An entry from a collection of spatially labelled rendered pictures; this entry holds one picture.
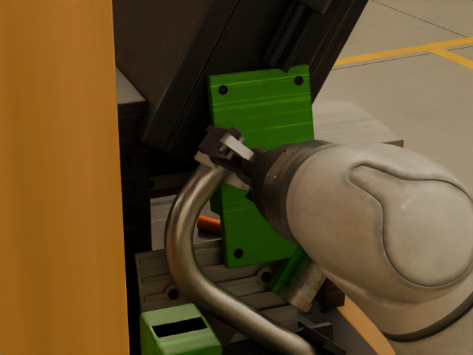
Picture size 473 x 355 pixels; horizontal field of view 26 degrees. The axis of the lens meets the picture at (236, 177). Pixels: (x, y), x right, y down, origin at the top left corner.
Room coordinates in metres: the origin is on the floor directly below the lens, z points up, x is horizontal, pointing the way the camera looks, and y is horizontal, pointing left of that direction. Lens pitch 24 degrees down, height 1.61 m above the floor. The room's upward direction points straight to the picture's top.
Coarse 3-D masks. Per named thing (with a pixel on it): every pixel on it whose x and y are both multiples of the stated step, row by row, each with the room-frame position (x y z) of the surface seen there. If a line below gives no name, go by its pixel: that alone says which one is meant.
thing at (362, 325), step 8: (344, 304) 1.18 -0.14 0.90; (352, 304) 1.18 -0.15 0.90; (344, 312) 1.16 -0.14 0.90; (352, 312) 1.16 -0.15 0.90; (360, 312) 1.16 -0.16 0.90; (352, 320) 1.14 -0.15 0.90; (360, 320) 1.14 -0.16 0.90; (368, 320) 1.14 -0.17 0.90; (360, 328) 1.12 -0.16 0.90; (368, 328) 1.12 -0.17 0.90; (376, 328) 1.12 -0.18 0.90; (368, 336) 1.11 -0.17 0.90; (376, 336) 1.11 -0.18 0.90; (368, 344) 1.09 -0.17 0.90; (376, 344) 1.09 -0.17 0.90; (384, 344) 1.09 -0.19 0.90; (376, 352) 1.07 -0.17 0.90; (384, 352) 1.07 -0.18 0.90; (392, 352) 1.07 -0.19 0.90
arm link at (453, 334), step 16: (464, 320) 0.62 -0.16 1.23; (384, 336) 0.66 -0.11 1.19; (432, 336) 0.62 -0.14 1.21; (448, 336) 0.62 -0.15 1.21; (464, 336) 0.62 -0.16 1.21; (400, 352) 0.64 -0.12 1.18; (416, 352) 0.63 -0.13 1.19; (432, 352) 0.62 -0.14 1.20; (448, 352) 0.62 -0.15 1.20; (464, 352) 0.62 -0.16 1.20
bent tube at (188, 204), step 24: (192, 192) 0.95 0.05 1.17; (168, 216) 0.95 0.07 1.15; (192, 216) 0.94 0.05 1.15; (168, 240) 0.94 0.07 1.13; (192, 240) 0.94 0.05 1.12; (168, 264) 0.93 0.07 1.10; (192, 264) 0.93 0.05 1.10; (192, 288) 0.92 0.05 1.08; (216, 288) 0.94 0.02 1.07; (216, 312) 0.93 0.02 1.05; (240, 312) 0.93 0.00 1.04; (264, 336) 0.93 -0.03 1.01; (288, 336) 0.94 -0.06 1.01
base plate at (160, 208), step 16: (160, 208) 1.48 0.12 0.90; (208, 208) 1.48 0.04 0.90; (160, 224) 1.42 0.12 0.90; (160, 240) 1.37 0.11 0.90; (320, 320) 1.14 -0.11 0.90; (336, 320) 1.14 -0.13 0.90; (336, 336) 1.11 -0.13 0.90; (352, 336) 1.11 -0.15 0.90; (352, 352) 1.07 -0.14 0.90; (368, 352) 1.07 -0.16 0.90
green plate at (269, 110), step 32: (224, 96) 1.02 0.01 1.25; (256, 96) 1.03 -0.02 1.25; (288, 96) 1.05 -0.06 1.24; (224, 128) 1.01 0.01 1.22; (256, 128) 1.02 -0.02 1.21; (288, 128) 1.04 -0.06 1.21; (224, 192) 0.99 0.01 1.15; (224, 224) 0.98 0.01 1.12; (256, 224) 1.00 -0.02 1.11; (224, 256) 0.98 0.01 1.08; (256, 256) 0.99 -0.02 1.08; (288, 256) 1.00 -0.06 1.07
